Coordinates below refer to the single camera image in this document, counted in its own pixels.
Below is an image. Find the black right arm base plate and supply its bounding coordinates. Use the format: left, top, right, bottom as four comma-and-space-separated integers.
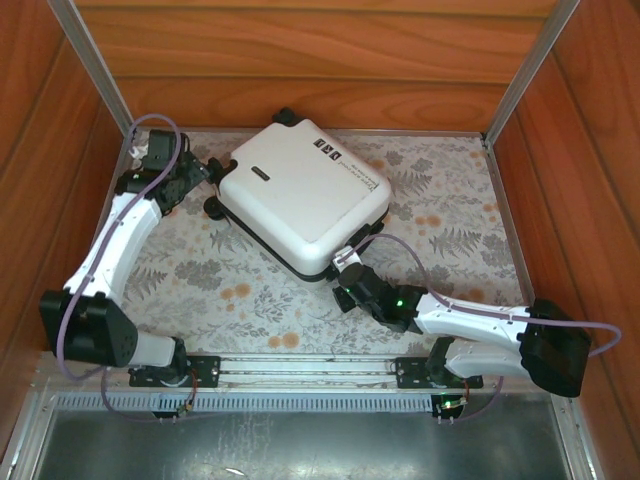
394, 354, 485, 390

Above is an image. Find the grey slotted cable duct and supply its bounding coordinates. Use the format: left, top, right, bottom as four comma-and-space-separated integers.
52, 392, 434, 414

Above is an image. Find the white suitcase with black lining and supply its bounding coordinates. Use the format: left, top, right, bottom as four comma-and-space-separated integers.
202, 107, 394, 284

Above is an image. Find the grey metal sheet panel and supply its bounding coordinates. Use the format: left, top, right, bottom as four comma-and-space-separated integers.
34, 394, 576, 480

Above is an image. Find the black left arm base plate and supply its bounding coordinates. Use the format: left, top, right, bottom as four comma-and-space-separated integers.
128, 354, 221, 389

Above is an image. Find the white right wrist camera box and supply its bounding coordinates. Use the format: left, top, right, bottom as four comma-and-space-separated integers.
331, 246, 362, 270

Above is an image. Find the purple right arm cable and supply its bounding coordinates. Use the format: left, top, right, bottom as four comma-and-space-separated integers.
344, 233, 622, 426

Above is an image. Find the aluminium mounting rail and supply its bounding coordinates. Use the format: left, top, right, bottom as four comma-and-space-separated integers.
29, 351, 574, 396

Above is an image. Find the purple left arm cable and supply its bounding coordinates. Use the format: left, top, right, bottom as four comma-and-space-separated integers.
53, 113, 196, 426

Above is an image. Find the floral tablecloth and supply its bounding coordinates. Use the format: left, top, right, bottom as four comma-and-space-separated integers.
57, 130, 551, 352

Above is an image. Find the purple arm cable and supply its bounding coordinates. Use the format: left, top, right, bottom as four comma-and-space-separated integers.
53, 113, 196, 426
344, 233, 622, 426

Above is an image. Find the aluminium frame post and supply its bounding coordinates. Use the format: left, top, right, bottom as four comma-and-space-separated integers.
483, 0, 581, 146
47, 0, 137, 140

